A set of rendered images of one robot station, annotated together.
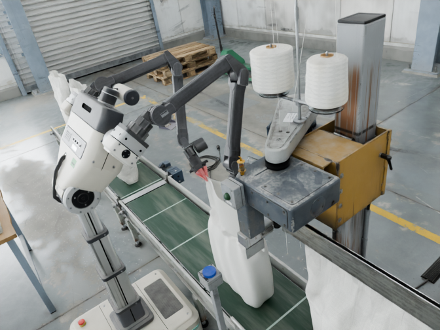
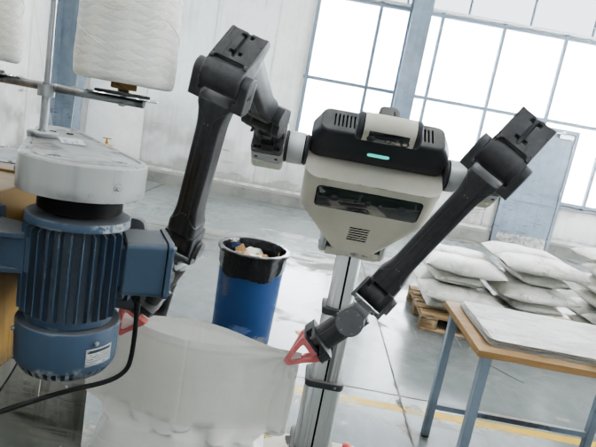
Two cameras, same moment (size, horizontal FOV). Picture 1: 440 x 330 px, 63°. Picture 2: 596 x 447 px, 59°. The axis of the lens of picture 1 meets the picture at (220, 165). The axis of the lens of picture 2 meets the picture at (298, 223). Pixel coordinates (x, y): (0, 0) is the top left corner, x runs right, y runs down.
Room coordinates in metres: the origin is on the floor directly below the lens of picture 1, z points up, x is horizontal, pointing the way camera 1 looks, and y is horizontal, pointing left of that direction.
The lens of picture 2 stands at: (2.13, -0.86, 1.53)
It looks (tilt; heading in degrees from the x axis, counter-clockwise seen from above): 11 degrees down; 122
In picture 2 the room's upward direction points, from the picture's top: 10 degrees clockwise
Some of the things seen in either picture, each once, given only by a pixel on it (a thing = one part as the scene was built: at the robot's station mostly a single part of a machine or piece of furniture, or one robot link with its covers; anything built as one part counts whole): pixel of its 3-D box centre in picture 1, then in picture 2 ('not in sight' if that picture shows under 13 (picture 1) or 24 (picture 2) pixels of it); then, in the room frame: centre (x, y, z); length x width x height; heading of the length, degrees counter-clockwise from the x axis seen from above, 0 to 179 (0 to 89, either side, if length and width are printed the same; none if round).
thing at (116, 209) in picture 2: not in sight; (81, 202); (1.44, -0.38, 1.35); 0.12 x 0.12 x 0.04
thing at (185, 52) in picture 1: (178, 55); not in sight; (7.08, 0.44, 0.36); 1.20 x 0.82 x 0.14; 118
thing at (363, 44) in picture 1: (349, 213); not in sight; (1.27, -0.57, 0.88); 0.12 x 0.11 x 1.74; 122
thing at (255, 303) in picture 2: not in sight; (247, 293); (0.11, 1.88, 0.32); 0.51 x 0.48 x 0.65; 122
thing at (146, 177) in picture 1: (100, 152); not in sight; (3.48, 1.25, 0.34); 2.21 x 0.39 x 0.09; 32
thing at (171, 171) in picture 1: (168, 171); not in sight; (2.82, 0.48, 0.35); 0.30 x 0.15 x 0.15; 32
